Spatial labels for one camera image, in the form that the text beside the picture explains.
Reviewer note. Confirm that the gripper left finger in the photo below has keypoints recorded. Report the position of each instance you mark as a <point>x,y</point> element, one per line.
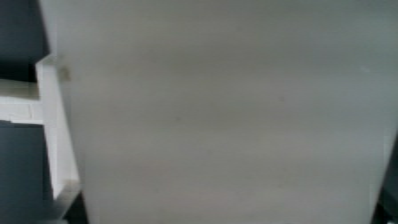
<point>62,204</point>

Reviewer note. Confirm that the white obstacle wall fence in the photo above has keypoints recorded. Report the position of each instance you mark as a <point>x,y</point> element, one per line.
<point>19,102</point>

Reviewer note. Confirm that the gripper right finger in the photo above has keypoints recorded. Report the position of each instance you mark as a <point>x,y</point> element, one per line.
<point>385,213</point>

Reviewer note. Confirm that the white cabinet top block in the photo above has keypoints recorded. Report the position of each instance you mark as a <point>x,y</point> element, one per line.
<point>231,103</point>

